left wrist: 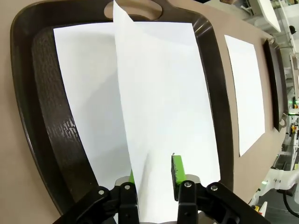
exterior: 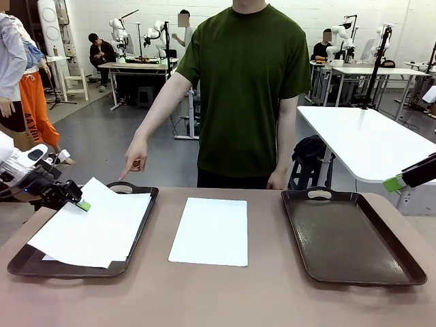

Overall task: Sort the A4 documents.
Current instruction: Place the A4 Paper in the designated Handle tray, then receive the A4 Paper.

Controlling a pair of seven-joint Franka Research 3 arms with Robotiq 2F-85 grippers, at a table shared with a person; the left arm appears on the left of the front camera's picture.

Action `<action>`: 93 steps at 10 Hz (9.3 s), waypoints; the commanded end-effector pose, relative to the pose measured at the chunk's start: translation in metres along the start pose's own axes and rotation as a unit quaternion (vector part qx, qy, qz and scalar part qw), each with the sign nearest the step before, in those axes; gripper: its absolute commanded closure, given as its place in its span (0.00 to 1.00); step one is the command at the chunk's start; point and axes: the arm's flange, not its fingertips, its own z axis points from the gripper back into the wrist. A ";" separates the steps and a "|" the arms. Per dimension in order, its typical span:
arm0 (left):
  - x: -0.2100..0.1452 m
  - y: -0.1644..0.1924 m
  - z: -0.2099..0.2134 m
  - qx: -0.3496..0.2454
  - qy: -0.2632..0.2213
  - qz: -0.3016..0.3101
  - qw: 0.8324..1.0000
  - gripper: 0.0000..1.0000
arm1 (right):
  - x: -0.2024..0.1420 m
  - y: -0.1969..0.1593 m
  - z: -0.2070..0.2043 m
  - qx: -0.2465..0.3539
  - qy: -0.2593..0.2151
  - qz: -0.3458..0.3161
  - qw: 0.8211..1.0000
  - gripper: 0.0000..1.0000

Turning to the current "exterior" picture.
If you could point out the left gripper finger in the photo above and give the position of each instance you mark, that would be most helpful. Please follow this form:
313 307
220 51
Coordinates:
61 203
74 192

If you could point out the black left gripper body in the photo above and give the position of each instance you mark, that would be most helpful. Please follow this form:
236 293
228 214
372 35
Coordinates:
44 190

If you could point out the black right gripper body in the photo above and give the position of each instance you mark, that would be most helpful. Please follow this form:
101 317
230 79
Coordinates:
422 172

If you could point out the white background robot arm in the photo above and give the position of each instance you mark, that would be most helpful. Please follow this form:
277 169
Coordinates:
119 42
157 29
334 51
379 33

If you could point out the person right forearm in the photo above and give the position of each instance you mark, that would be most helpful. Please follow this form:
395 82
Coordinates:
151 124

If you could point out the person left forearm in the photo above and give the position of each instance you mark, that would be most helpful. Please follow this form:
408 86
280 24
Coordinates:
285 150

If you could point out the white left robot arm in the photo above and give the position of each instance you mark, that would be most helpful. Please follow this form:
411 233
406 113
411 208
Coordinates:
7 150

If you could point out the person right hand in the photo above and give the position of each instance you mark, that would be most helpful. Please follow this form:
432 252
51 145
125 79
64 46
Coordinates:
138 155

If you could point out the person left hand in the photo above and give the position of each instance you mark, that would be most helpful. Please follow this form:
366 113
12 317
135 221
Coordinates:
276 180

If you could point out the white table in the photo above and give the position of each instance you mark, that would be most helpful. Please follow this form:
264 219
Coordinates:
368 143

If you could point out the dark brown plastic tray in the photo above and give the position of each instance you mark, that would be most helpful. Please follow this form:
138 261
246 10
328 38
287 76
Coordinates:
68 270
340 238

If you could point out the figure in orange trousers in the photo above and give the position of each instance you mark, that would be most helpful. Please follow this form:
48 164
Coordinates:
34 112

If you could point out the black cloth bundle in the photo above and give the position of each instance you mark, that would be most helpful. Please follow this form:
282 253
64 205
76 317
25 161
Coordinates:
308 146

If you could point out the black plastic stool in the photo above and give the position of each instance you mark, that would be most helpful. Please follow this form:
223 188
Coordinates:
299 173

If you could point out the white background desk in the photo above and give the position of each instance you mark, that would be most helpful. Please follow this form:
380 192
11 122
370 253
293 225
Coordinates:
374 70

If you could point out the grey plastic stool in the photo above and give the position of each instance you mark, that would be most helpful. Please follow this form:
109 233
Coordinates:
146 97

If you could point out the white computer monitor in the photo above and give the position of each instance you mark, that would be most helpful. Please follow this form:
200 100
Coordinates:
368 51

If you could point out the figure in grey striped shirt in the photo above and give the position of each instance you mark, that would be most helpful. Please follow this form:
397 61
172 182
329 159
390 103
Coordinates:
10 61

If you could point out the small bottle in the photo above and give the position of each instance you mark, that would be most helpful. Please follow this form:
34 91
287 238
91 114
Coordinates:
55 51

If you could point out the brown top background table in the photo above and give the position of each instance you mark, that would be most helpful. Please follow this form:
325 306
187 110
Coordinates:
136 65

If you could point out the seated person in black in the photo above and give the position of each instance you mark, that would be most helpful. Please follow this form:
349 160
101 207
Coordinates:
102 51

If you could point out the seated person in dark top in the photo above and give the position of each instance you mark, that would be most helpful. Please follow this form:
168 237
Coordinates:
322 51

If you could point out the black pole stand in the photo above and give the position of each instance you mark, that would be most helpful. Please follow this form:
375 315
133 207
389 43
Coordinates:
167 68

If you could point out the black trousers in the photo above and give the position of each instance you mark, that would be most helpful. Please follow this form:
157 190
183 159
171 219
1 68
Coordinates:
231 180

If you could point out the white tower air conditioner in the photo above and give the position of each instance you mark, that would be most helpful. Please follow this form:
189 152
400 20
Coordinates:
51 30

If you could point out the dark green T-shirt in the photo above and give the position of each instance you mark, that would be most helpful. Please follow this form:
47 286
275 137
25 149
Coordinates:
245 85

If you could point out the standing person in white shirt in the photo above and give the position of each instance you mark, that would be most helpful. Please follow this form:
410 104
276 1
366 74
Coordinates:
188 34

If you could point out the person neck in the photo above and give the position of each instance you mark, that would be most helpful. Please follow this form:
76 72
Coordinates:
250 5

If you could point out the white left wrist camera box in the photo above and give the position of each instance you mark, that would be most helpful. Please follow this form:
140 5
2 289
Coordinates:
61 156

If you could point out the black camera stand pole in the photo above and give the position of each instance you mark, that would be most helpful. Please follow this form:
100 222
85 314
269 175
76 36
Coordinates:
355 34
378 64

